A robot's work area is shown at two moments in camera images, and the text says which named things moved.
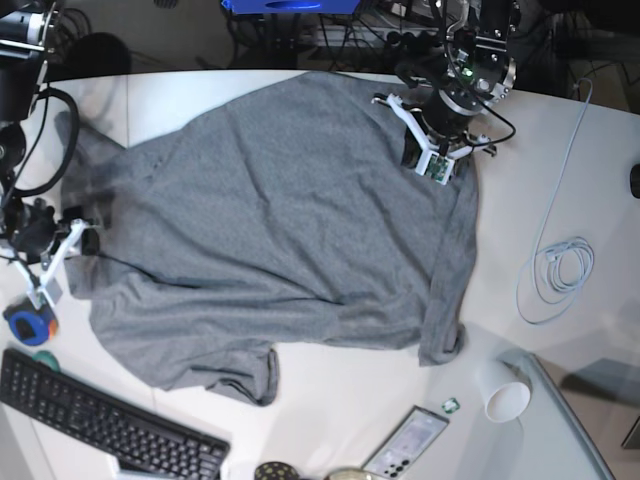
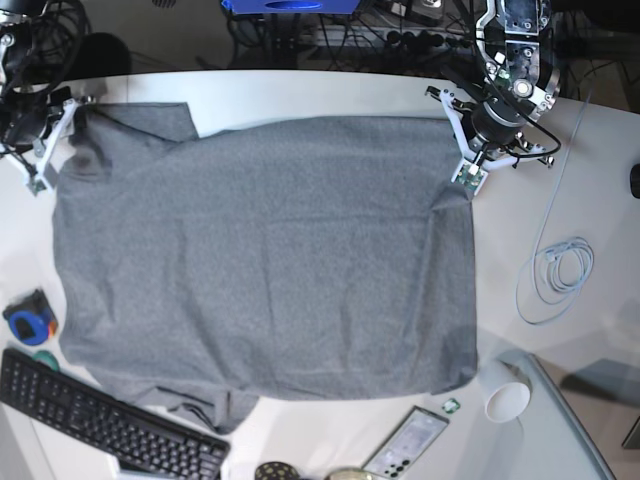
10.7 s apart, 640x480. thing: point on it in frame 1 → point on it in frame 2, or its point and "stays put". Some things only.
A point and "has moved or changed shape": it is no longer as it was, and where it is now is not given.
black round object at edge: (635, 181) stays put
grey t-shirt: (289, 222) has moved or changed shape
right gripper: (438, 133) → (488, 135)
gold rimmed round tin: (349, 473) stays put
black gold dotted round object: (276, 471) stays put
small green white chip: (451, 405) stays put
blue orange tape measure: (31, 325) stays put
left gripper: (76, 237) → (31, 128)
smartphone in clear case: (407, 444) stays put
